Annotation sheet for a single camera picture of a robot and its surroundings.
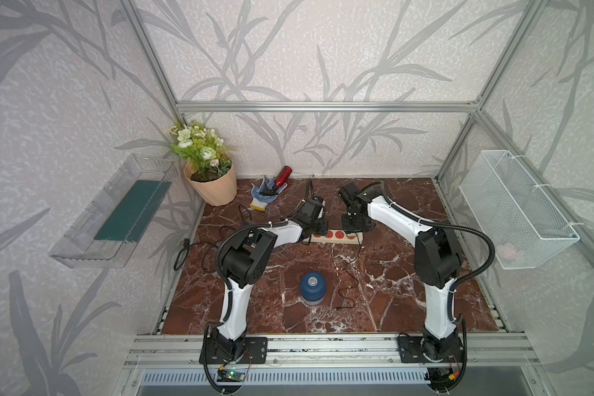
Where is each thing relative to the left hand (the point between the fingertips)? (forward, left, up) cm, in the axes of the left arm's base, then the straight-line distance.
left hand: (326, 224), depth 101 cm
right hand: (-5, -8, +4) cm, 10 cm away
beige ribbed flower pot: (+11, +46, +7) cm, 48 cm away
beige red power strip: (-6, -4, +1) cm, 8 cm away
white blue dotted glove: (+18, +27, -1) cm, 32 cm away
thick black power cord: (-11, +58, -6) cm, 59 cm away
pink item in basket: (-22, -52, +19) cm, 60 cm away
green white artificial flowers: (+16, +47, +26) cm, 56 cm away
